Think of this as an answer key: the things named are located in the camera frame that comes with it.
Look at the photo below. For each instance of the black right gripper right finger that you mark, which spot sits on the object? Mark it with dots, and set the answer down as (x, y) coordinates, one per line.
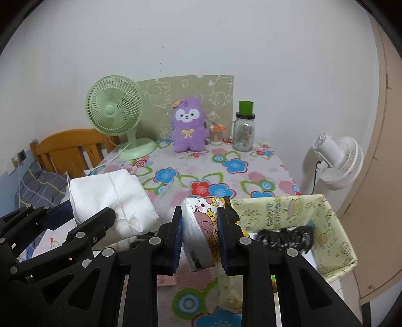
(278, 289)

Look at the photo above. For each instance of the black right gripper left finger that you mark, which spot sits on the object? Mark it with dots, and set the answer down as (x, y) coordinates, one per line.
(157, 256)

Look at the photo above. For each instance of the cartoon tissue pack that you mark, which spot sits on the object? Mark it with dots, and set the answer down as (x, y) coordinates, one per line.
(204, 245)

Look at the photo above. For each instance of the yellow cartoon fabric basket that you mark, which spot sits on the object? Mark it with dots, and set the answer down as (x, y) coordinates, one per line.
(332, 251)

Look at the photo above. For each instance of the floral tablecloth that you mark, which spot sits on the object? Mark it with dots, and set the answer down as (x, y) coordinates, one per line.
(207, 297)

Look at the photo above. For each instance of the blue plaid bedding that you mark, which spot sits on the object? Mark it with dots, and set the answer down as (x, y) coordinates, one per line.
(40, 188)

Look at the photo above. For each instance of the wooden bed headboard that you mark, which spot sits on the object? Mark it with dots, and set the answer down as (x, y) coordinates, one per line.
(73, 151)

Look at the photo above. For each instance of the purple plush toy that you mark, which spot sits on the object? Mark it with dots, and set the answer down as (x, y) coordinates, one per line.
(189, 132)

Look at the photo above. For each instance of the cotton swab container orange lid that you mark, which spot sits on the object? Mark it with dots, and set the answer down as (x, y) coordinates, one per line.
(217, 133)

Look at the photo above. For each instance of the white standing fan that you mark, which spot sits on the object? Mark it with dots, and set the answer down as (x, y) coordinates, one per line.
(340, 161)

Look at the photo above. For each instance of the green desk fan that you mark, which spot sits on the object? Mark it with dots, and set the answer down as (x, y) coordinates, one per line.
(114, 106)

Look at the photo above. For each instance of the glass mason jar green lid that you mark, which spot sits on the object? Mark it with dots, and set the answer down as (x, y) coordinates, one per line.
(242, 129)

